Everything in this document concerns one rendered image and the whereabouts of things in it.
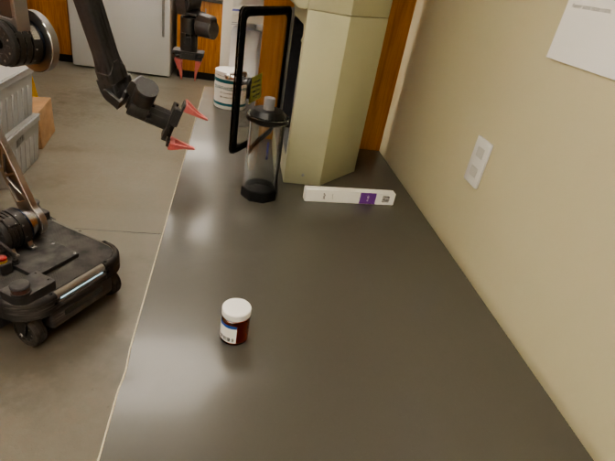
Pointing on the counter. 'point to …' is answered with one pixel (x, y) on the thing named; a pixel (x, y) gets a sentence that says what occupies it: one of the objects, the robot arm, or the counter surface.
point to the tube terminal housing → (333, 87)
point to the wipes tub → (223, 88)
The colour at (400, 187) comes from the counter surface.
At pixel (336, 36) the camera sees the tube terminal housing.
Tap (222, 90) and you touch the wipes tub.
